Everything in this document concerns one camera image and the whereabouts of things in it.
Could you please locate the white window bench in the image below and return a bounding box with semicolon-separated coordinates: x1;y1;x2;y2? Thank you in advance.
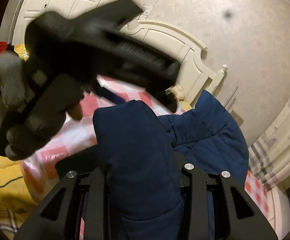
271;186;290;239

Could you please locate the nautical print curtain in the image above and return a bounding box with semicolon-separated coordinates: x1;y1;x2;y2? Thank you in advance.
249;98;290;190

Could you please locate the grey gloved left hand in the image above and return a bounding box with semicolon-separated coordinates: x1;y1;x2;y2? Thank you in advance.
0;51;84;161

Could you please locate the navy blue quilted jacket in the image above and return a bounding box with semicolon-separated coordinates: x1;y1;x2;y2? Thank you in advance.
93;91;249;239

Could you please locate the white wooden headboard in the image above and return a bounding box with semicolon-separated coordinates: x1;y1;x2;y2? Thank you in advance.
122;20;227;107

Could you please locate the wall socket panel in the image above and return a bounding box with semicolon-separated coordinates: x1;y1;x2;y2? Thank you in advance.
231;110;244;127

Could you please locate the cream fluffy pillow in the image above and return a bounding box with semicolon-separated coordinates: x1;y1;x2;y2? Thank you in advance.
165;85;185;101

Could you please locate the paper notice on wall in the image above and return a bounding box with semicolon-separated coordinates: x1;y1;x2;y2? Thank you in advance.
135;3;154;20

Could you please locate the red white checkered bed cover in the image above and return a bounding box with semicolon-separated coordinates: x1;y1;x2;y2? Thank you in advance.
20;76;271;240

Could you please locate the beige plaid blanket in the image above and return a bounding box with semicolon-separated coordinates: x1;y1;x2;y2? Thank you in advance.
0;207;30;239

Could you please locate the white stick lamp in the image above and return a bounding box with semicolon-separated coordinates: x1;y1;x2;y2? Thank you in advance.
224;85;239;108

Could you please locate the yellow blanket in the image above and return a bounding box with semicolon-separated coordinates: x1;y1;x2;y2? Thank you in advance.
0;50;37;220

